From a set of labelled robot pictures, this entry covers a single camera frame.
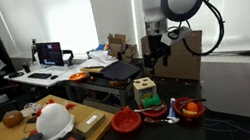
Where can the open cardboard box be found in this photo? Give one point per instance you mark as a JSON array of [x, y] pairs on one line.
[[121, 47]]

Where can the blue white toothpaste tube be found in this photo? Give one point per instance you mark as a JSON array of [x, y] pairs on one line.
[[172, 109]]

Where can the small tan cardboard box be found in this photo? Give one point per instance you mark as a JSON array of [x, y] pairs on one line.
[[90, 123]]

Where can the orange toy fruit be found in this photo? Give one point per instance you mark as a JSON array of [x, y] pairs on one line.
[[192, 106]]

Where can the dark blue bin lid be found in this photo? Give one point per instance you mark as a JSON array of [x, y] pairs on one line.
[[120, 70]]

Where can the red plastic bowl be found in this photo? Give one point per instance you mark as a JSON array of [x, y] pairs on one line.
[[181, 113], [155, 113], [126, 122]]

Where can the white paper pile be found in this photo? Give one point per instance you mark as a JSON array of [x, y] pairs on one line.
[[101, 58]]

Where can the orange bowl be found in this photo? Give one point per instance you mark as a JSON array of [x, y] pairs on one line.
[[78, 76]]

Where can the brown ball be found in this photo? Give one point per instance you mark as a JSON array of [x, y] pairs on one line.
[[13, 118]]

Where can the large cardboard box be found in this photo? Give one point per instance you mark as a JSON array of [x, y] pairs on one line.
[[181, 64]]

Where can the white desk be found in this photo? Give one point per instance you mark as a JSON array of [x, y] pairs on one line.
[[61, 75]]

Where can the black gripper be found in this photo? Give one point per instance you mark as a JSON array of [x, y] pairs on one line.
[[159, 46]]

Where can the black computer monitor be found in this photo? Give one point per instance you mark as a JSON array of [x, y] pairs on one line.
[[50, 54]]

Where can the green plastic toy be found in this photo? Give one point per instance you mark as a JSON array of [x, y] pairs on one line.
[[151, 101]]

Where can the black keyboard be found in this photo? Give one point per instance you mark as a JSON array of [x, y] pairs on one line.
[[40, 75]]

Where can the wooden shape sorter box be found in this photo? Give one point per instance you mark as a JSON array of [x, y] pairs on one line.
[[144, 90]]

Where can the yellow toy banana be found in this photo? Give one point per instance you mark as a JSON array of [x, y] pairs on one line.
[[189, 112]]

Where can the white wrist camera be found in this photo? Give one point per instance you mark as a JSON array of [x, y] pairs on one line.
[[177, 36]]

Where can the black cup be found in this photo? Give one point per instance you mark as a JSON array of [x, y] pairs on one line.
[[26, 67]]

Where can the white plush toy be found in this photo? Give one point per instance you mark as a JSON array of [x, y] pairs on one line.
[[54, 121]]

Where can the clear glass jar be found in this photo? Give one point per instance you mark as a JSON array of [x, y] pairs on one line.
[[31, 108]]

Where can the black computer mouse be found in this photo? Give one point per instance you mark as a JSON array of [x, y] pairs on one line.
[[54, 77]]

